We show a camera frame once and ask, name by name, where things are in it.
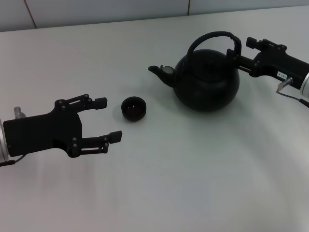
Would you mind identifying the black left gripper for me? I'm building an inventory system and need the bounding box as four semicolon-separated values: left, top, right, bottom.
2;93;123;159

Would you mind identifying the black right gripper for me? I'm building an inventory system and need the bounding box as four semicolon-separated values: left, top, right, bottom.
226;36;309;85

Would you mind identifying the small dark teacup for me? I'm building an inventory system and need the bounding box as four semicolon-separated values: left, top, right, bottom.
121;96;147;122

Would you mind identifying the black round teapot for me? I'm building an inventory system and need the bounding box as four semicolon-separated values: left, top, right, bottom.
148;31;242;112

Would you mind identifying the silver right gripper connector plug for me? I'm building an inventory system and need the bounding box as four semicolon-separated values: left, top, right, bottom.
277;77;294;91

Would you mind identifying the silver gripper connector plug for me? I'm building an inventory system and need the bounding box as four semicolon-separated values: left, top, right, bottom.
277;77;294;91
14;106;26;119

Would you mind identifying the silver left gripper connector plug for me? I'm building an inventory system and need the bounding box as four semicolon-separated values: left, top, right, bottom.
14;106;26;119

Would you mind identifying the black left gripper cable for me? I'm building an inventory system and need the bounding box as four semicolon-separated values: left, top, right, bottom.
0;154;25;168

